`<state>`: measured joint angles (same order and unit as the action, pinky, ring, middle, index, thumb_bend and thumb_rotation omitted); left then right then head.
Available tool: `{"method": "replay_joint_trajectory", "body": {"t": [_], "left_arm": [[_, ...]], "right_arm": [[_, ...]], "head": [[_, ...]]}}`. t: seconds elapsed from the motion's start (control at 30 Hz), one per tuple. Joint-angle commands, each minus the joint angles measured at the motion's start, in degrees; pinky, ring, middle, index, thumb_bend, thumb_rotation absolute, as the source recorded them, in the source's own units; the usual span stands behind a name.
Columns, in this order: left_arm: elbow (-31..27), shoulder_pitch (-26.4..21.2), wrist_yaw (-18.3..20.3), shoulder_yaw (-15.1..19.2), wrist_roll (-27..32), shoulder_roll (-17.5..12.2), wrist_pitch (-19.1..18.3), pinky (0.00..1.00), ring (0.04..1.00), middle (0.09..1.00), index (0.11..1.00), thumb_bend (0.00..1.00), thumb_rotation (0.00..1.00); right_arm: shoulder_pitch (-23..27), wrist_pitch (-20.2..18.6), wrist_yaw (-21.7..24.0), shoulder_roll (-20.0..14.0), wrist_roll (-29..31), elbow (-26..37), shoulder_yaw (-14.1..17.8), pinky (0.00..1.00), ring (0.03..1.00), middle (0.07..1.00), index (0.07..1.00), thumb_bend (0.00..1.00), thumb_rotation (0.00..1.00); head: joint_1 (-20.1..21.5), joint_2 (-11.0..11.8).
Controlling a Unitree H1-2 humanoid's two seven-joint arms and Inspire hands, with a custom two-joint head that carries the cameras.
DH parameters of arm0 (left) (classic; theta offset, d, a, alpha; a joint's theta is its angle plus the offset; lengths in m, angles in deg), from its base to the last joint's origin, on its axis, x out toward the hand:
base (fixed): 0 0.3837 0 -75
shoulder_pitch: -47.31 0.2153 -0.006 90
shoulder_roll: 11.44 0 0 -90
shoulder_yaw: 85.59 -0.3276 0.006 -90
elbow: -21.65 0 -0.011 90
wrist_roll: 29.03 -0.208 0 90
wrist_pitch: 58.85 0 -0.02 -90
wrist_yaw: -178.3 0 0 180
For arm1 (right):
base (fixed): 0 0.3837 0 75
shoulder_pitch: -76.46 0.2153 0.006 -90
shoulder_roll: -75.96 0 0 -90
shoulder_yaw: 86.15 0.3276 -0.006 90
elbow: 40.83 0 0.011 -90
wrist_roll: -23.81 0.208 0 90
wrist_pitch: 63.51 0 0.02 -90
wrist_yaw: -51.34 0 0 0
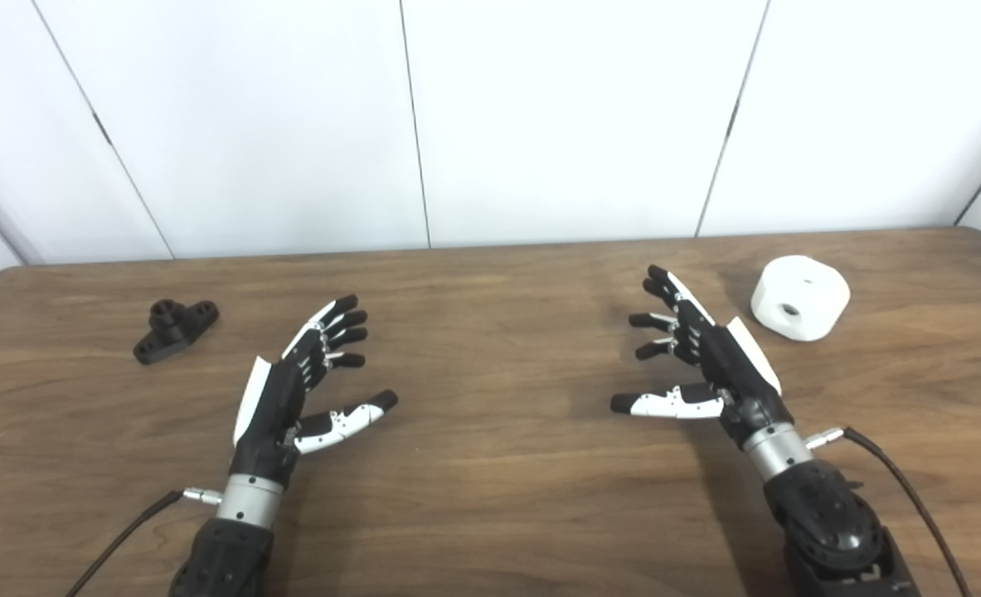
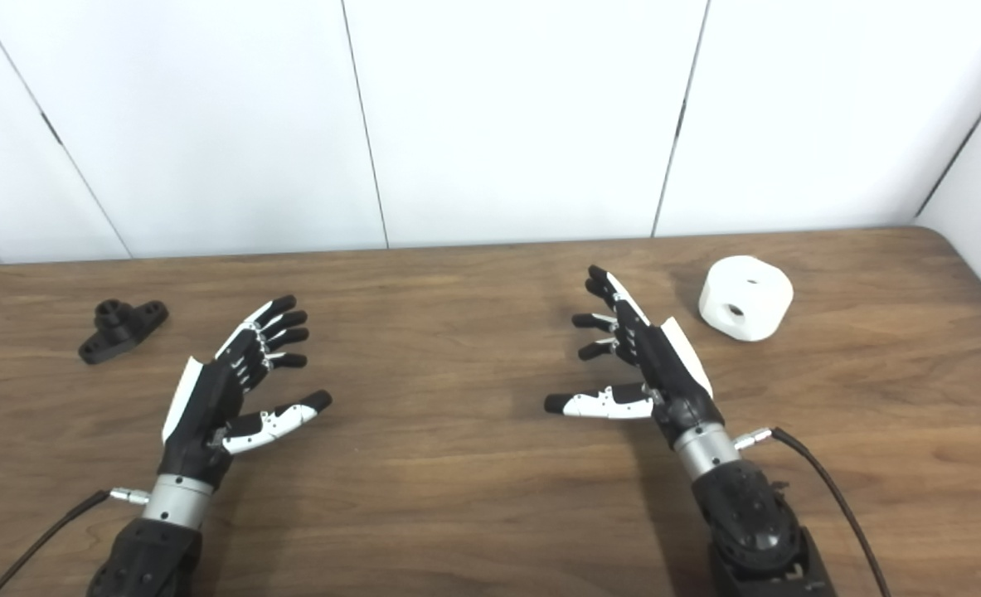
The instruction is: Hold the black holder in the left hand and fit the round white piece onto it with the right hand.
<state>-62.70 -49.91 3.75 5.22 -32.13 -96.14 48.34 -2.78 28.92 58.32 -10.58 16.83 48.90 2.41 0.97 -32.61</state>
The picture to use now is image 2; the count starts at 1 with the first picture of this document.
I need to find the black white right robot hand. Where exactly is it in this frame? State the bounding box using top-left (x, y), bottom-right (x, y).
top-left (544, 265), bottom-right (725, 450)

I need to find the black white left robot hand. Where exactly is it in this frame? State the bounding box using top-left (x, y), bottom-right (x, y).
top-left (158, 294), bottom-right (333, 490)

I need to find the black flanged holder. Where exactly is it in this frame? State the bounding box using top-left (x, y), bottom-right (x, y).
top-left (78, 299), bottom-right (169, 366)

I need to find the round white piece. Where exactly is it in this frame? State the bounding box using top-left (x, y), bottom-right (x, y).
top-left (698, 255), bottom-right (794, 342)

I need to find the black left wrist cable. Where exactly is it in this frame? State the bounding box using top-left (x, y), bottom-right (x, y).
top-left (0, 488), bottom-right (151, 597)

